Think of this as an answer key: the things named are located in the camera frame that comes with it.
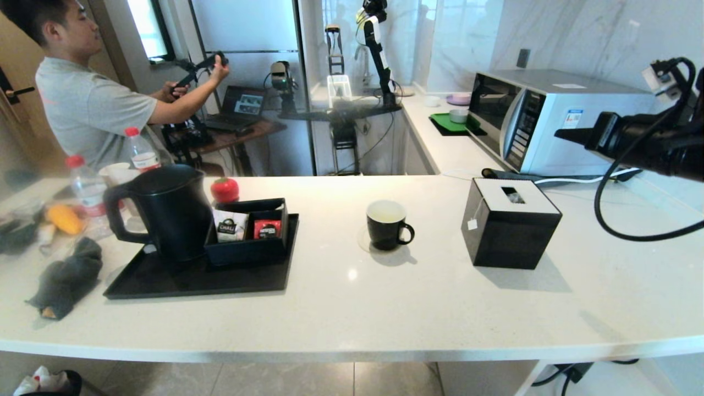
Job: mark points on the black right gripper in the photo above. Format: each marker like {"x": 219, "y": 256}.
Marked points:
{"x": 604, "y": 135}

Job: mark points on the black electric kettle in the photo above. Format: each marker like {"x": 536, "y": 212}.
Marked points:
{"x": 173, "y": 214}

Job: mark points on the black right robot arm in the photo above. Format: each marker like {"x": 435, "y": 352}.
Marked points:
{"x": 676, "y": 154}

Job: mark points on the red package with white label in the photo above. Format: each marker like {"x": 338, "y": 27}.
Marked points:
{"x": 267, "y": 229}

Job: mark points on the black sachet organizer box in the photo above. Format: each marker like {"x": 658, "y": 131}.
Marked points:
{"x": 245, "y": 254}

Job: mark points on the white Chali tea packet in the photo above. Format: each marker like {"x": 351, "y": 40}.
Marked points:
{"x": 228, "y": 226}

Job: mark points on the silver microwave oven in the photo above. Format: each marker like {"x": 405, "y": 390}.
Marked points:
{"x": 550, "y": 110}

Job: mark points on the small grey bowl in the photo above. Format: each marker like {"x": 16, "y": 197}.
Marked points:
{"x": 458, "y": 116}

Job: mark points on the purple plate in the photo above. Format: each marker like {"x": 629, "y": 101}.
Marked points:
{"x": 459, "y": 99}

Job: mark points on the black tissue box white lid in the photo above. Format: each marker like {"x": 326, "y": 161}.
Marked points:
{"x": 506, "y": 242}

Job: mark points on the green cutting board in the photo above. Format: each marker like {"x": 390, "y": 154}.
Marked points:
{"x": 443, "y": 123}

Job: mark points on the small white bowl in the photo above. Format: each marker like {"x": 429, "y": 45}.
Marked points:
{"x": 432, "y": 101}

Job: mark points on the grey kitchen base cabinet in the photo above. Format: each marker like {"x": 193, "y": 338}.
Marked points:
{"x": 421, "y": 148}

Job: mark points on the pale green bowl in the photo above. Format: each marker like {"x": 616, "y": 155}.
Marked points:
{"x": 408, "y": 91}

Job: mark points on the black ceramic mug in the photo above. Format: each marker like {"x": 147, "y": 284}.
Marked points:
{"x": 385, "y": 234}

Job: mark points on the black round stand table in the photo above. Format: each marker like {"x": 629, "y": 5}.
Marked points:
{"x": 341, "y": 114}

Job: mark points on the clear round coaster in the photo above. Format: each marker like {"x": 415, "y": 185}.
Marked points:
{"x": 361, "y": 242}

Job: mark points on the white plastic holder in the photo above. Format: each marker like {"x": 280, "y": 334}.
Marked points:
{"x": 339, "y": 91}

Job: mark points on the brown wooden desk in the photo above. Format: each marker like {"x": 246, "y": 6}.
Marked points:
{"x": 258, "y": 130}

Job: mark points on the black laptop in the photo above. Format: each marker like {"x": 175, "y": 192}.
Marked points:
{"x": 247, "y": 104}

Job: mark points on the silver refrigerator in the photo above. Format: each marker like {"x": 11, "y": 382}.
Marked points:
{"x": 242, "y": 27}

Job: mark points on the red toy tomato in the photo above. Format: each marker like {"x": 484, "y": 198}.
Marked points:
{"x": 225, "y": 190}

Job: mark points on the black teleoperation controller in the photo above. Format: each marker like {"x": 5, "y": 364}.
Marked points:
{"x": 198, "y": 69}

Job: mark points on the black rectangular serving tray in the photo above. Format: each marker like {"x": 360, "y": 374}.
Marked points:
{"x": 192, "y": 283}

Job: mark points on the clear water bottle red cap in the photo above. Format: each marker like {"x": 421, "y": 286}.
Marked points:
{"x": 88, "y": 192}
{"x": 142, "y": 157}

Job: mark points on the person in grey t-shirt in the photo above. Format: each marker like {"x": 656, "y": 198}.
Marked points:
{"x": 88, "y": 110}

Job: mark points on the yellow toy corn cob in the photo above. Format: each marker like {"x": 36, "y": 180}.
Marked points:
{"x": 65, "y": 219}

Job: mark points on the dark grey cloth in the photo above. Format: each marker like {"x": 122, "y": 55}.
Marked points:
{"x": 66, "y": 280}

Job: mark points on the dark green packet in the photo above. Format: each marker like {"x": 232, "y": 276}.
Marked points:
{"x": 16, "y": 236}

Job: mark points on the black trash bin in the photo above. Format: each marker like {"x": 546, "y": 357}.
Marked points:
{"x": 60, "y": 385}

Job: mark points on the black wall socket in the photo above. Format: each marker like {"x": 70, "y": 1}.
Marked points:
{"x": 522, "y": 58}

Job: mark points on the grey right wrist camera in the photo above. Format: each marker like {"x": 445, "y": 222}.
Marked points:
{"x": 660, "y": 77}

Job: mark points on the black ladder-shaped frame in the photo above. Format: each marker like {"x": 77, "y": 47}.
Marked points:
{"x": 333, "y": 47}

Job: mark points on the black camera on stand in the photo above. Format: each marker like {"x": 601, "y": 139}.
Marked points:
{"x": 281, "y": 77}

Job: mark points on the window with dark frame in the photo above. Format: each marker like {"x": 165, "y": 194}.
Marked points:
{"x": 148, "y": 27}

